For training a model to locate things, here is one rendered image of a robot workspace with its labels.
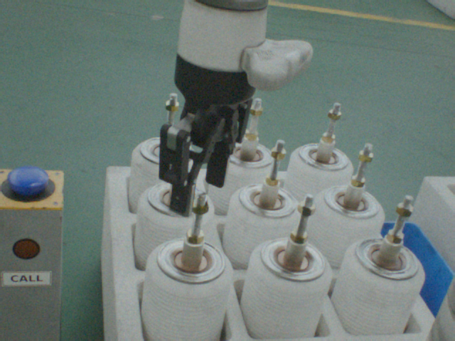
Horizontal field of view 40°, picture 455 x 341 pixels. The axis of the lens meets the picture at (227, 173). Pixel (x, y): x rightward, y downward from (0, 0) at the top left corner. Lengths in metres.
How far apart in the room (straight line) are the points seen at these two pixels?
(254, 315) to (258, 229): 0.11
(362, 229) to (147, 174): 0.29
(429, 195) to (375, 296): 0.41
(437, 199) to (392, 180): 0.39
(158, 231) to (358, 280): 0.24
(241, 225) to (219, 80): 0.30
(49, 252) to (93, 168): 0.65
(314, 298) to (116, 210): 0.32
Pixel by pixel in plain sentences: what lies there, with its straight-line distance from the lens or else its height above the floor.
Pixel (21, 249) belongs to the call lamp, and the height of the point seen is 0.26.
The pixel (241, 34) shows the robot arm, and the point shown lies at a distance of 0.53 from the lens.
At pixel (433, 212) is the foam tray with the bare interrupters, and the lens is 1.12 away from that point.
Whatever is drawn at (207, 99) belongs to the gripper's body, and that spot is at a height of 0.46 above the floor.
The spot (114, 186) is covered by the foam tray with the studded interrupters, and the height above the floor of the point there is 0.18.
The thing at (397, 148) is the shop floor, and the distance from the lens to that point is 1.64.
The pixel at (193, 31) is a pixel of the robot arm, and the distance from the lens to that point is 0.53.
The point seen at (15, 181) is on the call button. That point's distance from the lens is 0.66.
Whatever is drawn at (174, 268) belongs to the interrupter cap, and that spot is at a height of 0.25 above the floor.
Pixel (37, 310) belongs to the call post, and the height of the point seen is 0.18.
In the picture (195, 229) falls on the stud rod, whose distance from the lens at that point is 0.66.
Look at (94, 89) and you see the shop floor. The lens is 1.65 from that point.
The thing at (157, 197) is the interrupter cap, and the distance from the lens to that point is 0.78.
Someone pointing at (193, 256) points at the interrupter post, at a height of 0.27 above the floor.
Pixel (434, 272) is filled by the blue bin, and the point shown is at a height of 0.09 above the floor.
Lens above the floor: 0.69
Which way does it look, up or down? 31 degrees down
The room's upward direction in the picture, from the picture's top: 10 degrees clockwise
